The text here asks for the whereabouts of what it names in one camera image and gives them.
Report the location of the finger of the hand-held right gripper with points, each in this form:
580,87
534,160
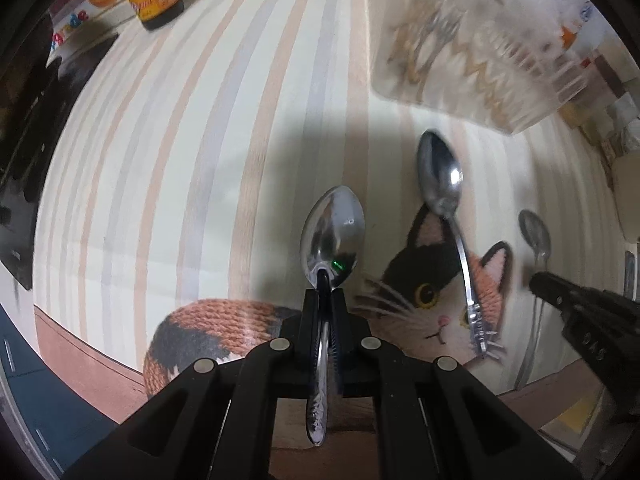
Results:
550,287

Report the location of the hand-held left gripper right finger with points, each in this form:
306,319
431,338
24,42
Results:
341,320

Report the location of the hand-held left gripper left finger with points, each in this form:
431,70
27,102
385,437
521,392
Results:
311,320

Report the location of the clear plastic storage container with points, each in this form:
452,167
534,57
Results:
550,85

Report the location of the blue smartphone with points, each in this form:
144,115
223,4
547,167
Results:
631,275

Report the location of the cream electric kettle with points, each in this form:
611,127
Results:
629,195

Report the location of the striped mat with cat print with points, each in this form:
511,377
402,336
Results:
200,185

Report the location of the blue cabinet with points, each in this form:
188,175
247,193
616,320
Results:
40,410

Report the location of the black induction cooktop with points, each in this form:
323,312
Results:
30,160

